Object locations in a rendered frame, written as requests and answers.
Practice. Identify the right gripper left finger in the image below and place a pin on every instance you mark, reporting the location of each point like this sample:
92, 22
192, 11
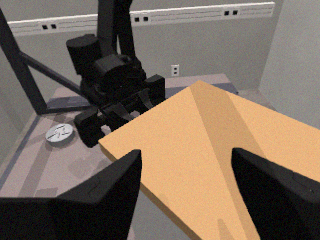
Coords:
102, 209

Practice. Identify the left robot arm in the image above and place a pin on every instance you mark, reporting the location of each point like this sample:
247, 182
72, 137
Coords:
112, 71

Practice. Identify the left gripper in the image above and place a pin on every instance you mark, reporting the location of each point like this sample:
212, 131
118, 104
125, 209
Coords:
122, 103

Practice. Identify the small grey chest of drawers with wooden top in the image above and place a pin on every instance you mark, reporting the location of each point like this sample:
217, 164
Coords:
188, 190

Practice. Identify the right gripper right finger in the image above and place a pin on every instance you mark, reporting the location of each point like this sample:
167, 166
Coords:
283, 204

